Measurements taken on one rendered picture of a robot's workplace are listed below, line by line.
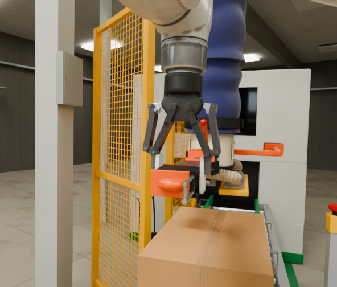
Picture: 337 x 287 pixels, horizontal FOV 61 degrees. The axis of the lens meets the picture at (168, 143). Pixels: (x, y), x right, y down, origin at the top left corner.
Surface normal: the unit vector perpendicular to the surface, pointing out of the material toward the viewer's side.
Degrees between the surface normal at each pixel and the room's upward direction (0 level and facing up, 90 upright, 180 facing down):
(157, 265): 90
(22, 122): 90
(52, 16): 90
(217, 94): 75
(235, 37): 100
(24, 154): 90
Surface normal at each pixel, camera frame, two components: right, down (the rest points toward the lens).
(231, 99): 0.55, -0.18
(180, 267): -0.27, 0.04
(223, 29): 0.13, 0.20
